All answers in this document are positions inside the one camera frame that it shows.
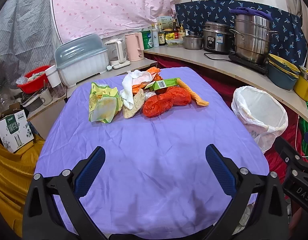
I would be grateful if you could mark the orange knitted cloth strip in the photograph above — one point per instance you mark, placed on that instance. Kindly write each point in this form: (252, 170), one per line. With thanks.
(199, 101)

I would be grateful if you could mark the yellow fabric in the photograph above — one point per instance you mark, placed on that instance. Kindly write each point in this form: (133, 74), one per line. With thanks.
(16, 173)

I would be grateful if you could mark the clear white electric kettle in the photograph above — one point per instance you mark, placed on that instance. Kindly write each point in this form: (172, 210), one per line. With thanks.
(116, 54)

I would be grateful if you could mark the trash bin with white bag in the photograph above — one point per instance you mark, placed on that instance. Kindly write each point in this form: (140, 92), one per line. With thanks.
(261, 114)

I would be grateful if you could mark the dish rack with grey lid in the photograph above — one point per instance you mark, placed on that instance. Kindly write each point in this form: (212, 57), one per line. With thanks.
(81, 58)

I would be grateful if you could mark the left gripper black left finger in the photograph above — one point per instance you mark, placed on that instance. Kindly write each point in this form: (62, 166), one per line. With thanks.
(42, 219)

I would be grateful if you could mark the dark soy sauce bottle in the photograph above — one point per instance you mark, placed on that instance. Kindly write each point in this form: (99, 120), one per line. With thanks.
(161, 35)

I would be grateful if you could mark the white bottle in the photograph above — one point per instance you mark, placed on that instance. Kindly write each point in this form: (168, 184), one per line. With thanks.
(154, 35)

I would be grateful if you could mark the green yellow snack wrapper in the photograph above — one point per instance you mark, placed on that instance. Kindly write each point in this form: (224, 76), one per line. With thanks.
(104, 103)

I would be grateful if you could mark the white green cardboard box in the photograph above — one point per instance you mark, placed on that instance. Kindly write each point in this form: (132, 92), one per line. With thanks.
(15, 131)

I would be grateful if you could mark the red plastic basin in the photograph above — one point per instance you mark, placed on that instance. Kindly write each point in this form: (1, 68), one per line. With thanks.
(37, 83)

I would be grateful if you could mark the large steel steamer pot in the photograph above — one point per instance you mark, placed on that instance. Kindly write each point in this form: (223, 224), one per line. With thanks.
(253, 36)

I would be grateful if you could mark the red fabric under counter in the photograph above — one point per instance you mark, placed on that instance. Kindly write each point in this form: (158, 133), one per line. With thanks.
(225, 86)

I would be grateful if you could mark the white cup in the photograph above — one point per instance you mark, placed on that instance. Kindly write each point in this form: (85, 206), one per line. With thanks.
(53, 76)

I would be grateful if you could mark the navy floral cloth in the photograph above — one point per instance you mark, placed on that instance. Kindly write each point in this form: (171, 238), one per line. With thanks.
(289, 43)

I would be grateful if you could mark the green tin can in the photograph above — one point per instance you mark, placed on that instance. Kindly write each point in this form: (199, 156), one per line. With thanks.
(147, 39)

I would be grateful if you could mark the white paper towel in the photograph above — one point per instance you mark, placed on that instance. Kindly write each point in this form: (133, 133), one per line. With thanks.
(126, 93)

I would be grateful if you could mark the orange wrapper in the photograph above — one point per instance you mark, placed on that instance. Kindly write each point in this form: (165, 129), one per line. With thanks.
(140, 79)

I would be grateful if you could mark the red orange plastic bag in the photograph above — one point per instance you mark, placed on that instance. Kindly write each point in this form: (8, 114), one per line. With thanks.
(158, 104)

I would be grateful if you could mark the stacked blue yellow basins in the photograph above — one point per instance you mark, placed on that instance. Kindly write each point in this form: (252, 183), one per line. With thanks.
(281, 72)

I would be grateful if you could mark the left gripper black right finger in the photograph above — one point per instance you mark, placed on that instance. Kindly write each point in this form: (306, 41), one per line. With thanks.
(268, 219)

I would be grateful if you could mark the steel rice cooker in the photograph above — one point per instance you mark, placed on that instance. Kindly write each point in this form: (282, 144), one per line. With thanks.
(217, 38)

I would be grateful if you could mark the black induction cooker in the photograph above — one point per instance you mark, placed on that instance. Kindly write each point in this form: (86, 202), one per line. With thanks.
(261, 69)

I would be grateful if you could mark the small steel pot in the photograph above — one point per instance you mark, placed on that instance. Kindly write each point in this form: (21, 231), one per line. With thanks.
(192, 42)

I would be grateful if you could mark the purple cloth on steamer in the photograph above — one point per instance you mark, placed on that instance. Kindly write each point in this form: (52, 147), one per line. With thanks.
(250, 12)

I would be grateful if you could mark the beige scrub sponge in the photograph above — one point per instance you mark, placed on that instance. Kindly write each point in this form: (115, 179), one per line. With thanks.
(139, 100)

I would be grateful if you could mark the green wasabi box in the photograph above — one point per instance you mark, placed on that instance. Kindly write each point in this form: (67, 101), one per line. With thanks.
(161, 84)

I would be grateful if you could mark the pink floral sheet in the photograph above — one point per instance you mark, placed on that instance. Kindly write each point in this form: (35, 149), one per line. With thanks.
(106, 18)

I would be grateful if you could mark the pink electric kettle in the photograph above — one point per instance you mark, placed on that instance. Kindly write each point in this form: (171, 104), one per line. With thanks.
(134, 46)

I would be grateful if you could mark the purple tablecloth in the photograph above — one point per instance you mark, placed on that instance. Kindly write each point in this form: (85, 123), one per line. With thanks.
(155, 182)

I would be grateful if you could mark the yellow electric pot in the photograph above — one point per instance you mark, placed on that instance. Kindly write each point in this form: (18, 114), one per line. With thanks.
(301, 86)

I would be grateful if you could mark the curved grey countertop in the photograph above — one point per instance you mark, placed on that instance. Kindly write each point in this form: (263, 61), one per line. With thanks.
(220, 63)

